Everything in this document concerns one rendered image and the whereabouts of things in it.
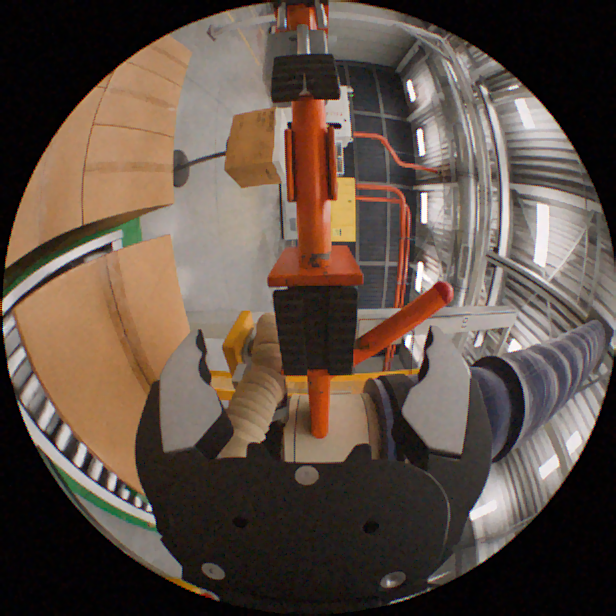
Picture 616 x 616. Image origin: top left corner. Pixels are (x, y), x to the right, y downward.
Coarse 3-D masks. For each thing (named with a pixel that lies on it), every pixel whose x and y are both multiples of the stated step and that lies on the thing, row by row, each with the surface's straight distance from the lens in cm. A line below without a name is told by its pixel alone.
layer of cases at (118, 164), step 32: (128, 64) 123; (160, 64) 141; (96, 96) 103; (128, 96) 113; (160, 96) 131; (64, 128) 90; (96, 128) 96; (128, 128) 107; (160, 128) 123; (64, 160) 85; (96, 160) 91; (128, 160) 102; (160, 160) 118; (32, 192) 79; (64, 192) 82; (96, 192) 88; (128, 192) 98; (160, 192) 114; (32, 224) 76; (64, 224) 79; (96, 224) 98; (32, 256) 89
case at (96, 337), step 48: (48, 288) 33; (96, 288) 37; (144, 288) 44; (48, 336) 33; (96, 336) 37; (144, 336) 44; (48, 384) 34; (96, 384) 37; (144, 384) 44; (96, 432) 38
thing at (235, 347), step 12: (240, 312) 37; (240, 324) 33; (252, 324) 37; (228, 336) 31; (240, 336) 32; (252, 336) 35; (228, 348) 30; (240, 348) 32; (228, 360) 31; (240, 360) 32
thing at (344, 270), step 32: (288, 256) 18; (352, 256) 17; (288, 288) 14; (320, 288) 14; (352, 288) 13; (288, 320) 14; (320, 320) 14; (352, 320) 14; (288, 352) 15; (320, 352) 16; (352, 352) 15
